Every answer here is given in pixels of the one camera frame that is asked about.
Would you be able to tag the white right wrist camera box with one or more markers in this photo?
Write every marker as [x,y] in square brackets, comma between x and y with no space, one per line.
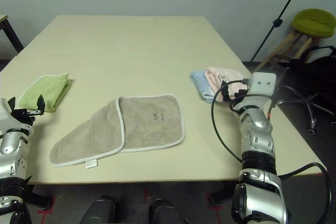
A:
[262,83]

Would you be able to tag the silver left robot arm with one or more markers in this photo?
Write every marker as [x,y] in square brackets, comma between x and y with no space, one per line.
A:
[11,150]

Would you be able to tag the black table foot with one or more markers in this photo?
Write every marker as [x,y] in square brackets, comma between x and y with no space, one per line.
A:
[39,197]
[220,195]

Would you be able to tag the black office chair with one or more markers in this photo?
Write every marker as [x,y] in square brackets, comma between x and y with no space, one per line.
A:
[309,77]

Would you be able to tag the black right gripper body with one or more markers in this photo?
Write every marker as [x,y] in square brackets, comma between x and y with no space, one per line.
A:
[239,98]

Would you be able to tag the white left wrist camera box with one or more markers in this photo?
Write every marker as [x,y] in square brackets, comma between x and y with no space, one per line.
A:
[4,111]

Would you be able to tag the black right robot foot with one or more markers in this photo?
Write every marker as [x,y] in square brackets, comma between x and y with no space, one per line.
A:
[165,213]

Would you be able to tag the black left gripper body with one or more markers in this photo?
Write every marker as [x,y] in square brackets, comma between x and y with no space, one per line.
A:
[23,116]

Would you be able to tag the black stand pole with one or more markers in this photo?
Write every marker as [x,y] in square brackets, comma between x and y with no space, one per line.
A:
[277,22]

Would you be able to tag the beige side table dark frame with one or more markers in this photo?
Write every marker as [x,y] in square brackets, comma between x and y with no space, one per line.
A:
[11,36]

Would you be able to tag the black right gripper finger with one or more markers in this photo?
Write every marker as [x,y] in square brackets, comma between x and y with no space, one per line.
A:
[225,91]

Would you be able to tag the light blue folded towel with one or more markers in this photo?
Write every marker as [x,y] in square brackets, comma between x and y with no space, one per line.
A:
[200,82]

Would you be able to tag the wooden stool green cushion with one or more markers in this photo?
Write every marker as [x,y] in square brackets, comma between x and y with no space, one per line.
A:
[313,22]

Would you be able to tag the black left robot foot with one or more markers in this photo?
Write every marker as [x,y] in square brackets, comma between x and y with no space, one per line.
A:
[99,211]

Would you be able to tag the beige towel white trim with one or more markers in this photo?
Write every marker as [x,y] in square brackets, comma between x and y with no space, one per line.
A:
[147,124]

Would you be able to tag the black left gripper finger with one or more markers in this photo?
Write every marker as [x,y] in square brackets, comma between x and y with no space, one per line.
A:
[40,106]
[11,103]

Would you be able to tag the black robot foot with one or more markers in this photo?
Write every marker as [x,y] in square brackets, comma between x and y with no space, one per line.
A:
[99,211]
[165,213]

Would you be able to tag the red floor tape mark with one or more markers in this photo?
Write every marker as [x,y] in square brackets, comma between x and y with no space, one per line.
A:
[218,207]

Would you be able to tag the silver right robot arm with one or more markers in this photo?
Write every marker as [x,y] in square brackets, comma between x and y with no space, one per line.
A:
[256,134]

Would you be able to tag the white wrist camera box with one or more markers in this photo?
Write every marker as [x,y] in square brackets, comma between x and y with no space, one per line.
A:
[262,83]
[4,111]

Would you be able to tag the green folded towel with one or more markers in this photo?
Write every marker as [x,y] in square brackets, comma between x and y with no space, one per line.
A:
[44,90]

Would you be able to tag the pink folded towel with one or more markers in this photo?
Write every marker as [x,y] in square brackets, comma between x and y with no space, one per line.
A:
[223,73]

